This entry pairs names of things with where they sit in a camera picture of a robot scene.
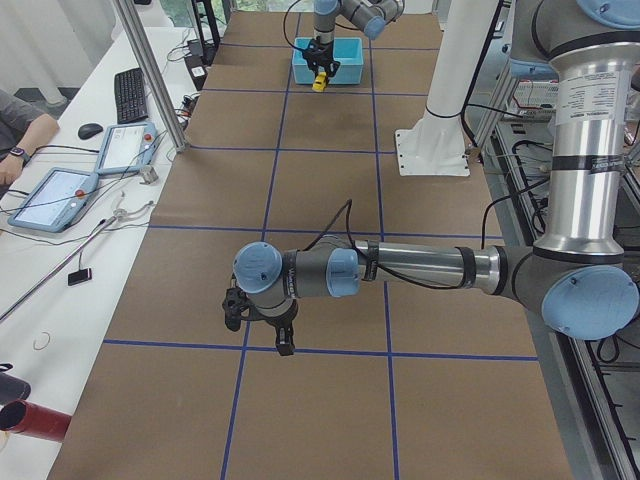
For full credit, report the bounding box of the teach pendant near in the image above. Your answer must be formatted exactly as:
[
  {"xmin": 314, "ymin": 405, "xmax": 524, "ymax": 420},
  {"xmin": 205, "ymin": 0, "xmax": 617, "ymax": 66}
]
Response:
[{"xmin": 8, "ymin": 167, "xmax": 100, "ymax": 233}]

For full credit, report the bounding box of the red cylinder bottle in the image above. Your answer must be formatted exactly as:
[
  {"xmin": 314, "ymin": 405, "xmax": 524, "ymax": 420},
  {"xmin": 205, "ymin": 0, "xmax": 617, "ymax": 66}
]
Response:
[{"xmin": 1, "ymin": 400, "xmax": 71, "ymax": 443}]

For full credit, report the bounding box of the teach pendant far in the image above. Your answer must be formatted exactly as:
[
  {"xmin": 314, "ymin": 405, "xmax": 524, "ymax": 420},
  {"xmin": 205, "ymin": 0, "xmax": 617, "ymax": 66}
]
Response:
[{"xmin": 95, "ymin": 122, "xmax": 158, "ymax": 176}]

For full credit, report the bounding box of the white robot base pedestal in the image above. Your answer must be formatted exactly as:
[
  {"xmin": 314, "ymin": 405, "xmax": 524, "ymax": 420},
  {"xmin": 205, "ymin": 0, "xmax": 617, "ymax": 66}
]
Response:
[{"xmin": 395, "ymin": 0, "xmax": 501, "ymax": 177}]

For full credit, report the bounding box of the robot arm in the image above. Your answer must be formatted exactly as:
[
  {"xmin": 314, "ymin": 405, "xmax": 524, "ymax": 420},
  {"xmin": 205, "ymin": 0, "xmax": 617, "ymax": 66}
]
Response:
[
  {"xmin": 301, "ymin": 0, "xmax": 405, "ymax": 79},
  {"xmin": 222, "ymin": 1, "xmax": 639, "ymax": 356}
]

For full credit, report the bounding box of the yellow beetle toy car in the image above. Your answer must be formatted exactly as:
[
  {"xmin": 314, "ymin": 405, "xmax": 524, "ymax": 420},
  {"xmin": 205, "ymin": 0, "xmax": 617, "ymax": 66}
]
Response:
[{"xmin": 312, "ymin": 72, "xmax": 328, "ymax": 93}]

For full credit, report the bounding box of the aluminium frame post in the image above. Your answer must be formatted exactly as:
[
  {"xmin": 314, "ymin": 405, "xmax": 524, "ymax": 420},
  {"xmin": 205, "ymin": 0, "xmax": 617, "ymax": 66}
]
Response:
[{"xmin": 112, "ymin": 0, "xmax": 187, "ymax": 153}]

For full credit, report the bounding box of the person at desk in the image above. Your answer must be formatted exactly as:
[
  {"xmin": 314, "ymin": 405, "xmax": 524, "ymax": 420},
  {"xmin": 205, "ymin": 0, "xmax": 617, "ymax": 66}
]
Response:
[{"xmin": 1, "ymin": 90, "xmax": 59, "ymax": 196}]

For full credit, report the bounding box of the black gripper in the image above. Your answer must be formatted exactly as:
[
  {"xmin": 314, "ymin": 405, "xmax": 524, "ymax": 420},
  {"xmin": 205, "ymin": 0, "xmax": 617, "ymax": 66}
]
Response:
[
  {"xmin": 302, "ymin": 39, "xmax": 341, "ymax": 78},
  {"xmin": 222, "ymin": 283, "xmax": 298, "ymax": 356}
]

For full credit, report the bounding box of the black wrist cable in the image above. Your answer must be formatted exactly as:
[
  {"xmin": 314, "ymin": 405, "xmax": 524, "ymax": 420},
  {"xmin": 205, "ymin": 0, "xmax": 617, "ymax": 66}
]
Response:
[
  {"xmin": 282, "ymin": 0, "xmax": 321, "ymax": 51},
  {"xmin": 302, "ymin": 198, "xmax": 466, "ymax": 291}
]

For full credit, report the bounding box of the teach pendant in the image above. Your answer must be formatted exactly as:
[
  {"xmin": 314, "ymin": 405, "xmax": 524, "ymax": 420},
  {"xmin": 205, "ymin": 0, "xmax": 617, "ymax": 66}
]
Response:
[
  {"xmin": 95, "ymin": 122, "xmax": 158, "ymax": 176},
  {"xmin": 8, "ymin": 167, "xmax": 100, "ymax": 233}
]

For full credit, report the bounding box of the black computer mouse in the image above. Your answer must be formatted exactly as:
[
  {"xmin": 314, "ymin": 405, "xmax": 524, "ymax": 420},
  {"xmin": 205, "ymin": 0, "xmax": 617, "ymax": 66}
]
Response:
[{"xmin": 77, "ymin": 123, "xmax": 104, "ymax": 140}]

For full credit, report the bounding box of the light blue plastic bin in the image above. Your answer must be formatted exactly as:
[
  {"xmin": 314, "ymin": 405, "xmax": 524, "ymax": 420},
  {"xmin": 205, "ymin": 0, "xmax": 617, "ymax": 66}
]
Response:
[{"xmin": 292, "ymin": 37, "xmax": 364, "ymax": 85}]

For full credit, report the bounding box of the black keyboard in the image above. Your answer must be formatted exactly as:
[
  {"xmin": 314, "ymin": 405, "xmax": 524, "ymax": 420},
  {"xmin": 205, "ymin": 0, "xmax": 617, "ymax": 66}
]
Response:
[{"xmin": 114, "ymin": 68, "xmax": 148, "ymax": 124}]

